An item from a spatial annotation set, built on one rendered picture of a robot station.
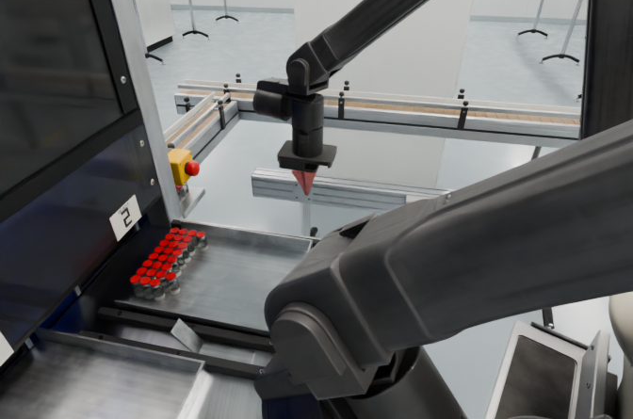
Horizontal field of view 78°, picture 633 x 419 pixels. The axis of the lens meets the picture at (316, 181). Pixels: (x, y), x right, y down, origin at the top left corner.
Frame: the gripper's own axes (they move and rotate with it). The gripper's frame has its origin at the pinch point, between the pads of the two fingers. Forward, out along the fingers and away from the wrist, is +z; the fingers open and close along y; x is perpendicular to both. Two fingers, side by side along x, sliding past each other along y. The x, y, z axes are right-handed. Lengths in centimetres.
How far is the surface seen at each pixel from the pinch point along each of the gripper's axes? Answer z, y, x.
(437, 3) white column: -14, -26, -144
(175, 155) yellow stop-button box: 6.7, 39.6, -16.1
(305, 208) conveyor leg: 72, 22, -84
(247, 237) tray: 19.9, 16.3, -4.4
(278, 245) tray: 20.6, 8.4, -4.4
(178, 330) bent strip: 16.1, 17.2, 25.6
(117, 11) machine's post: -30.3, 38.1, -5.7
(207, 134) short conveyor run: 18, 49, -50
